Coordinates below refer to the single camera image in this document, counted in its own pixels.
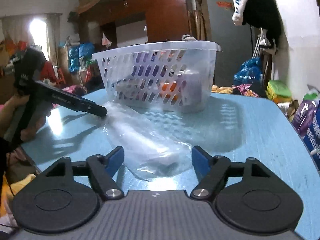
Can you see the pink striped cloth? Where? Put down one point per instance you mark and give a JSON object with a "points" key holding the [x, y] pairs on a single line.
{"points": [[75, 90]]}

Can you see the clear bag of cotton pads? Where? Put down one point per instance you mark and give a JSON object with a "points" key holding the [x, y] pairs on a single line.
{"points": [[150, 142]]}

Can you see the grey metal door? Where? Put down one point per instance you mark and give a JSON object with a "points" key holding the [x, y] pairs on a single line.
{"points": [[225, 35]]}

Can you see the black hanging garment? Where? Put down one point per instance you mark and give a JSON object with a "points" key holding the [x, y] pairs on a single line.
{"points": [[262, 15]]}

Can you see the white printed hoodie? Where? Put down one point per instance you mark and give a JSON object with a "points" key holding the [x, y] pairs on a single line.
{"points": [[240, 5]]}

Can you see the white plastic basket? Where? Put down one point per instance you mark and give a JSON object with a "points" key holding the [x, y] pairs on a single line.
{"points": [[125, 62]]}

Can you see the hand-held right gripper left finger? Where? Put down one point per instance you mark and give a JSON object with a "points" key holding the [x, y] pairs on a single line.
{"points": [[115, 160]]}

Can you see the window curtain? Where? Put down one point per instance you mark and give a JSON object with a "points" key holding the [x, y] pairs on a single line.
{"points": [[53, 37]]}

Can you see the blue crumpled plastic bag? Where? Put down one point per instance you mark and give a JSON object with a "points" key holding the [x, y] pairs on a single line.
{"points": [[248, 70]]}

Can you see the red door sticker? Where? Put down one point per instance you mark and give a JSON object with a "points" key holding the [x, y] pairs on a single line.
{"points": [[223, 4]]}

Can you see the blue plastic bags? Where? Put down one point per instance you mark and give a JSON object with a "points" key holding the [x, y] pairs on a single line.
{"points": [[82, 55]]}

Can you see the red plastic stool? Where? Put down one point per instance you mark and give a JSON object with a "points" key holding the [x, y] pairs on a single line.
{"points": [[60, 76]]}

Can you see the wooden sticks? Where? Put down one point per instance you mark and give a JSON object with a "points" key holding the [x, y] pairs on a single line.
{"points": [[198, 17]]}

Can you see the pink hanging bag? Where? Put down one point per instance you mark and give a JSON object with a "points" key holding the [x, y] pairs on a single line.
{"points": [[106, 40]]}

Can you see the yellow cloth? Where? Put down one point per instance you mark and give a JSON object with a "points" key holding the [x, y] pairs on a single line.
{"points": [[17, 192]]}

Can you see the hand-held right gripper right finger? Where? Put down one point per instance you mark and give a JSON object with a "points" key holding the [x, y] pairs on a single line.
{"points": [[200, 160]]}

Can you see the orange plastic container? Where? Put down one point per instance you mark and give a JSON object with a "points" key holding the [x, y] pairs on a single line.
{"points": [[170, 89]]}

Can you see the brown paper bag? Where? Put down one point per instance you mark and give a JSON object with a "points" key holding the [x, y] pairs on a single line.
{"points": [[292, 110]]}

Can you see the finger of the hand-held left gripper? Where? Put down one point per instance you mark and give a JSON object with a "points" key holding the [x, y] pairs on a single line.
{"points": [[92, 107]]}

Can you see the green cardboard box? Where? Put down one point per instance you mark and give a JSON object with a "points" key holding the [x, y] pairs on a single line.
{"points": [[278, 91]]}

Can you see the metal folding rack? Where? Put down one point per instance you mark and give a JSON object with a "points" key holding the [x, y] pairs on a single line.
{"points": [[257, 47]]}

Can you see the blue shopping bag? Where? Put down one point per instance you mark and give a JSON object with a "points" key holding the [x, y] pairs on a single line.
{"points": [[313, 135]]}

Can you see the large purple tissue pack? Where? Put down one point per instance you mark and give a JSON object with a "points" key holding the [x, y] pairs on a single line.
{"points": [[147, 66]]}

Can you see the beige plush toy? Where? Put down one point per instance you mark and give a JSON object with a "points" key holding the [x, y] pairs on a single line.
{"points": [[188, 38]]}

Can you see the person's left hand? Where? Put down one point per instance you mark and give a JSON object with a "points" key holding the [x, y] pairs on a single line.
{"points": [[37, 122]]}

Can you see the purple green plastic bag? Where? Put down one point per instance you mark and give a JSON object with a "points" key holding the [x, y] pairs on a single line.
{"points": [[305, 115]]}

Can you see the brown wooden wardrobe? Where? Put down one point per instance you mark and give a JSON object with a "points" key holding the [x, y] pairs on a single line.
{"points": [[165, 17]]}

